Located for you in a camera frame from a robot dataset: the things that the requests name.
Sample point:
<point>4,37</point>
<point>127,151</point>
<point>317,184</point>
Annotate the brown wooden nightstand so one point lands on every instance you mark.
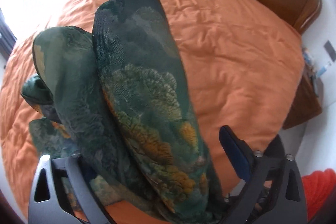
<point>308,100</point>

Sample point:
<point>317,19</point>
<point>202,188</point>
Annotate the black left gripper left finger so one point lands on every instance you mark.
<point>48,200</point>

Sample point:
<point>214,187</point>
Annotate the red knit sleeve forearm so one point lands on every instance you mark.
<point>317,187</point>

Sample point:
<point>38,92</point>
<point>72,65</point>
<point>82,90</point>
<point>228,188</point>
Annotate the green orange patterned garment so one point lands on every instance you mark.
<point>118,95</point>

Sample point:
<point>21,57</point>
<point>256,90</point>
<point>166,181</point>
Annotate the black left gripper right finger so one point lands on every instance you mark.
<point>273,190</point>

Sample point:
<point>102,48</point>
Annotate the orange bed duvet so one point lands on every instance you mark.
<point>242,64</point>

